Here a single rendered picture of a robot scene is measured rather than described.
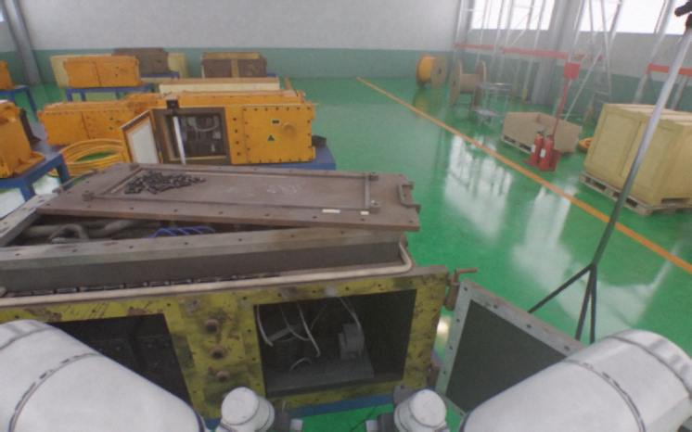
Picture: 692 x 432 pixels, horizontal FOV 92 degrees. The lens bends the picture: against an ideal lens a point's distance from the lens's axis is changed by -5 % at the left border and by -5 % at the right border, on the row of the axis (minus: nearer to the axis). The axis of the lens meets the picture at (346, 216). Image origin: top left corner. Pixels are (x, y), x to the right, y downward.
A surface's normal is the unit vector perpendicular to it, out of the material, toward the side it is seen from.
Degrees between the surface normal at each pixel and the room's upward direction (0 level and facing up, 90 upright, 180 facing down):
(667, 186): 90
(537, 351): 90
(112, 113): 90
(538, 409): 36
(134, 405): 42
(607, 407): 19
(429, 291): 90
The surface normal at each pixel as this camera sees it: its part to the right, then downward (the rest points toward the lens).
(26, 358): -0.02, -0.83
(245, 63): 0.19, 0.47
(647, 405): 0.27, -0.41
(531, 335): -0.77, 0.29
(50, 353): 0.14, -0.96
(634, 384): 0.14, -0.72
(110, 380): 0.45, -0.89
